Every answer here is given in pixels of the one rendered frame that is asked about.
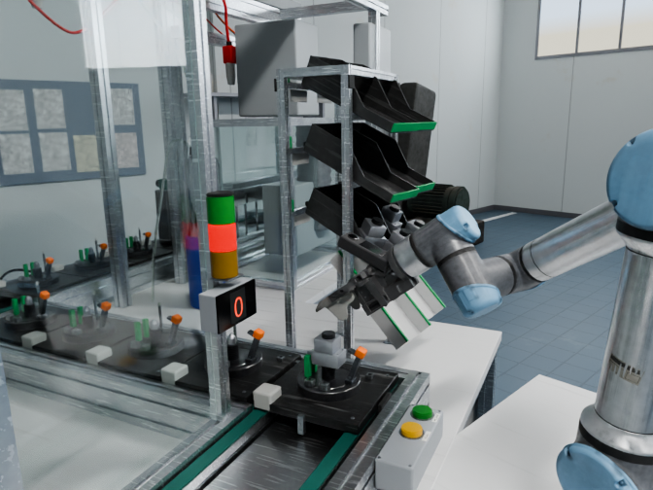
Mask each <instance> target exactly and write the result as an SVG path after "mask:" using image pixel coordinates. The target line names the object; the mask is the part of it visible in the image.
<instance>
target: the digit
mask: <svg viewBox="0 0 653 490"><path fill-rule="evenodd" d="M229 295H230V311H231V325H233V324H234V323H236V322H238V321H240V320H241V319H243V318H245V317H247V314H246V297H245V287H243V288H241V289H239V290H237V291H235V292H233V293H231V294H229Z"/></svg>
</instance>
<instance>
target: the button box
mask: <svg viewBox="0 0 653 490"><path fill-rule="evenodd" d="M414 406H416V405H415V404H410V406H409V407H408V409H407V410H406V412H405V413H404V415H403V416H402V418H401V419H400V421H399V422H398V424H397V426H396V427H395V429H394V431H393V432H392V434H391V435H390V437H389V438H388V440H387V441H386V443H385V445H384V446H383V448H382V449H381V451H380V452H379V454H378V455H377V457H376V458H375V488H377V489H380V490H417V488H418V486H419V484H420V482H421V480H422V478H423V476H424V474H425V471H426V469H427V467H428V465H429V463H430V460H431V458H432V456H433V454H434V452H435V450H436V448H437V446H438V444H439V443H440V440H441V438H442V434H443V411H442V410H438V409H434V408H432V417H431V418H429V419H419V418H416V417H414V416H413V414H412V408H413V407H414ZM406 422H415V423H418V424H420V425H421V426H422V428H423V433H422V435H421V436H419V437H406V436H404V435H403V434H402V433H401V425H402V424H404V423H406Z"/></svg>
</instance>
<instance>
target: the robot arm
mask: <svg viewBox="0 0 653 490"><path fill-rule="evenodd" d="M606 192H607V197H608V201H606V202H605V203H603V204H601V205H599V206H597V207H595V208H593V209H591V210H590V211H588V212H586V213H584V214H582V215H580V216H578V217H576V218H574V219H573V220H571V221H569V222H567V223H565V224H563V225H561V226H559V227H557V228H555V229H553V230H551V231H549V232H547V233H545V234H543V235H542V236H540V237H538V238H537V239H535V240H533V241H531V242H529V243H528V244H526V245H524V246H522V247H520V248H518V249H516V250H514V251H513V252H510V253H508V254H504V255H499V256H494V257H490V258H487V259H482V260H481V258H480V257H479V255H478V253H477V251H476V249H475V247H474V245H473V244H472V243H474V242H475V241H476V240H477V239H478V238H479V237H480V229H479V228H478V225H477V223H476V221H475V220H474V218H473V217H472V216H471V214H470V213H469V212H468V211H467V210H466V209H464V208H463V207H461V206H453V207H452V208H450V209H448V210H447V211H445V212H444V213H442V214H440V215H437V216H436V217H435V218H434V219H432V220H431V221H429V222H428V223H426V224H425V225H424V226H422V227H420V228H419V229H417V230H416V231H414V232H413V233H411V234H409V235H408V236H406V237H405V238H403V239H402V240H400V241H399V242H397V243H396V245H395V246H394V247H393V248H391V249H390V250H388V252H387V251H385V250H383V249H381V248H380V247H378V246H376V245H374V244H372V243H370V242H369V241H367V240H365V239H363V238H361V237H359V236H357V235H356V234H354V233H352V232H348V233H345V234H343V235H341V236H340V237H339V240H338V242H337V246H338V247H340V248H341V249H343V250H345V251H347V252H349V253H350V254H352V255H354V256H356V257H358V258H359V259H361V260H363V261H365V262H367V263H369V265H368V266H367V267H366V269H364V270H363V271H362V272H360V273H359V274H357V275H356V276H354V277H353V278H351V279H350V280H348V281H349V282H348V283H347V284H345V285H344V286H342V287H341V288H339V289H338V290H336V291H335V292H333V293H332V294H330V295H329V296H328V297H326V298H324V299H323V300H321V301H320V302H319V303H318V305H317V307H316V309H315V310H316V312H318V311H320V310H322V309H323V308H327V309H328V310H329V311H330V312H331V313H332V314H333V315H334V316H335V317H336V318H337V319H339V320H340V321H344V320H346V319H347V318H348V309H347V307H348V305H350V306H351V307H352V308H354V309H356V310H358V309H360V308H361V305H362V309H363V310H364V312H365V313H366V315H367V316H369V315H371V314H372V313H374V312H375V311H377V310H379V309H380V308H383V307H384V306H385V307H386V306H388V303H390V302H391V301H392V300H395V299H397V298H398V297H399V296H401V295H403V294H404V293H406V292H408V291H409V290H411V289H413V288H414V287H415V286H416V285H417V284H418V283H420V281H419V280H418V278H417V276H419V275H421V274H422V273H424V272H426V271H427V270H429V269H430V268H432V267H434V266H435V265H437V267H438V269H439V271H440V273H441V275H442V277H443V279H444V281H445V283H446V285H447V287H448V289H449V291H450V293H451V295H452V299H453V301H454V302H455V303H456V304H457V306H458V307H459V308H460V310H461V312H462V314H463V315H464V316H465V317H466V318H469V319H470V318H476V317H479V316H481V315H484V314H486V313H488V312H490V311H492V310H494V309H496V308H497V307H499V306H500V305H501V303H502V297H504V296H507V295H510V294H514V293H518V292H522V291H528V290H532V289H535V288H537V287H538V286H540V285H542V284H544V283H545V282H546V281H547V280H549V279H551V278H553V277H556V276H558V275H560V274H563V273H565V272H567V271H569V270H572V269H574V268H576V267H578V266H580V265H582V264H585V263H588V262H590V261H593V260H595V259H597V258H600V257H602V256H604V255H607V254H609V253H611V252H613V251H616V250H618V249H620V248H623V247H625V246H626V249H625V254H624V259H623V263H622V268H621V273H620V278H619V283H618V288H617V294H616V299H615V303H614V308H613V313H612V318H611V323H610V328H609V333H608V338H607V342H606V347H605V352H604V357H603V362H602V368H601V377H600V382H599V387H598V391H597V396H596V401H595V403H592V404H590V405H587V406H586V407H584V408H583V410H582V412H581V414H580V418H579V424H578V429H577V434H576V439H575V441H574V443H570V444H567V445H566V446H565V447H564V448H563V450H562V451H561V452H560V453H559V455H558V457H557V461H556V472H557V476H558V479H559V482H560V484H561V486H562V488H563V490H653V129H649V130H647V131H644V132H642V133H640V134H639V135H637V136H636V137H634V138H633V139H631V140H630V141H629V142H628V143H626V144H625V145H624V146H623V147H622V148H621V149H620V151H619V152H618V153H617V154H616V156H615V158H614V159H613V161H612V162H611V164H610V166H609V169H608V173H607V177H606ZM353 289H354V290H353ZM340 298H342V299H340Z"/></svg>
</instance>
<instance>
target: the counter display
mask: <svg viewBox="0 0 653 490"><path fill-rule="evenodd" d="M243 287H245V297H246V314H247V317H245V318H243V319H241V320H240V321H238V322H236V323H234V324H233V325H231V311H230V295H229V294H231V293H233V292H235V291H237V290H239V289H241V288H243ZM216 311H217V326H218V334H221V333H223V332H225V331H227V330H228V329H230V328H232V327H234V326H235V325H237V324H239V323H241V322H242V321H244V320H246V319H247V318H249V317H251V316H253V315H254V314H256V313H257V299H256V279H252V280H250V281H248V282H246V283H244V284H241V285H239V286H237V287H235V288H233V289H231V290H229V291H227V292H225V293H222V294H220V295H218V296H216Z"/></svg>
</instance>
